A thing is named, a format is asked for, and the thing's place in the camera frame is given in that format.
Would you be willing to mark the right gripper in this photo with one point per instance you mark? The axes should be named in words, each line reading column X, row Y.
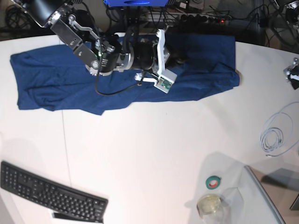
column 144, row 56

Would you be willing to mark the dark blue t-shirt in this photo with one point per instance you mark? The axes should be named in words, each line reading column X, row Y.
column 53, row 78

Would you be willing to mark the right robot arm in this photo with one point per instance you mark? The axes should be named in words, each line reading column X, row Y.
column 101, row 52

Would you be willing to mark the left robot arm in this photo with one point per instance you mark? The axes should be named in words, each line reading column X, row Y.
column 286, row 17

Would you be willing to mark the black power strip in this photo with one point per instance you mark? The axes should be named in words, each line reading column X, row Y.
column 209, row 18

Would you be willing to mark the blue box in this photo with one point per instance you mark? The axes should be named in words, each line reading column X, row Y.
column 127, row 3

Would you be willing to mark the green electrical tape roll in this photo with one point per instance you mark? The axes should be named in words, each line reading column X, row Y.
column 213, row 182

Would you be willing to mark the clear glass jar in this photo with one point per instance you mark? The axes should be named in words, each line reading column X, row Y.
column 210, row 209

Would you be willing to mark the black computer keyboard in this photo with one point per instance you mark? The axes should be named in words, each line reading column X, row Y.
column 65, row 200

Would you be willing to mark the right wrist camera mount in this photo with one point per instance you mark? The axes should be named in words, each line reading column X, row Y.
column 162, row 78

